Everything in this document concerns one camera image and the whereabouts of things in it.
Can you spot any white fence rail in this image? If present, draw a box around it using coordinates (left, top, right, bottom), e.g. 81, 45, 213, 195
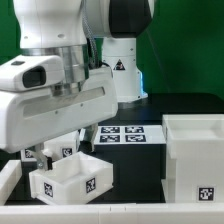
0, 203, 224, 224
0, 160, 22, 206

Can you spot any white drawer cabinet box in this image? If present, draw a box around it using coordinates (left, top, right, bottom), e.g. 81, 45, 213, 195
162, 114, 224, 203

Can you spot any white front fence rail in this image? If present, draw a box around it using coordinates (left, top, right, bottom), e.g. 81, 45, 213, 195
0, 203, 224, 224

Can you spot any white marker sheet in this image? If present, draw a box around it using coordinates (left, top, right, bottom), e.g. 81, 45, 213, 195
94, 125, 166, 145

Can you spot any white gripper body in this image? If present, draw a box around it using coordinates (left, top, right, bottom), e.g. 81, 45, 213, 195
0, 67, 118, 153

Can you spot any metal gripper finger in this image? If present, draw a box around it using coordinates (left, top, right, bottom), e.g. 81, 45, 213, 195
82, 124, 98, 152
33, 144, 53, 171

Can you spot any white left fence rail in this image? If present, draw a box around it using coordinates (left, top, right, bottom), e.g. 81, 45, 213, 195
0, 160, 22, 206

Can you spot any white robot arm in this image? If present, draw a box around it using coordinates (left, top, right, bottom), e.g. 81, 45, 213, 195
0, 0, 155, 170

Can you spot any white drawer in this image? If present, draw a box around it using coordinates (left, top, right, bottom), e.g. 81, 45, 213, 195
29, 152, 113, 205
20, 131, 80, 162

